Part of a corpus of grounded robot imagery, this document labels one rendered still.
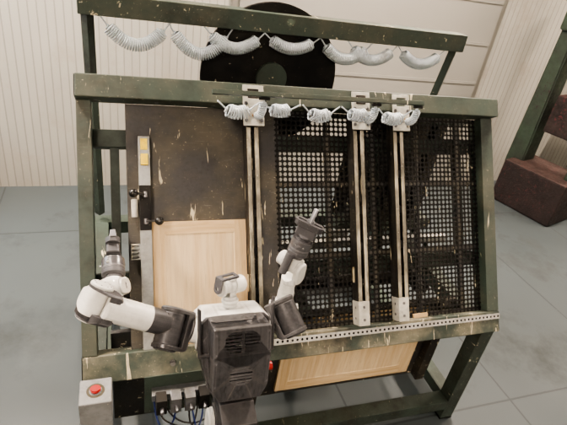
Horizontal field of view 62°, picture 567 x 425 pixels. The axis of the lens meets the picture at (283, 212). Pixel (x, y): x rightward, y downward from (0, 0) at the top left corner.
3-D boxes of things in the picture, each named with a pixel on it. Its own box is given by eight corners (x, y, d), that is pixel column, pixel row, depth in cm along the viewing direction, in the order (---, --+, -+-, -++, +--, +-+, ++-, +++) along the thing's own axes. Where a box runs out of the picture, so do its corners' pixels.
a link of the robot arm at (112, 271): (92, 267, 182) (92, 295, 176) (120, 261, 182) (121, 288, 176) (105, 279, 192) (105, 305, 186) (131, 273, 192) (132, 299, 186)
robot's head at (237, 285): (246, 298, 180) (246, 276, 179) (226, 304, 172) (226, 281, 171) (234, 294, 184) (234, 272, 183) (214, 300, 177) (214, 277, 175)
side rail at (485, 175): (473, 308, 280) (487, 311, 269) (467, 121, 281) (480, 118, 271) (484, 307, 282) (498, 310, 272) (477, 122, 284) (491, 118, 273)
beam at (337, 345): (83, 379, 211) (82, 386, 201) (83, 351, 211) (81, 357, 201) (485, 327, 282) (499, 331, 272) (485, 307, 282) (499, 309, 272)
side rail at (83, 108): (83, 351, 211) (82, 357, 201) (78, 104, 213) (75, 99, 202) (98, 349, 213) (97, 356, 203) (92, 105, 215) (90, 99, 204)
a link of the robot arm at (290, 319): (302, 325, 192) (306, 325, 179) (282, 336, 190) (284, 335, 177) (290, 299, 194) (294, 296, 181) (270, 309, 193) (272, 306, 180)
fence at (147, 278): (143, 347, 214) (143, 350, 210) (137, 137, 215) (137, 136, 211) (154, 346, 215) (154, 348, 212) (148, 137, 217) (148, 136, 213)
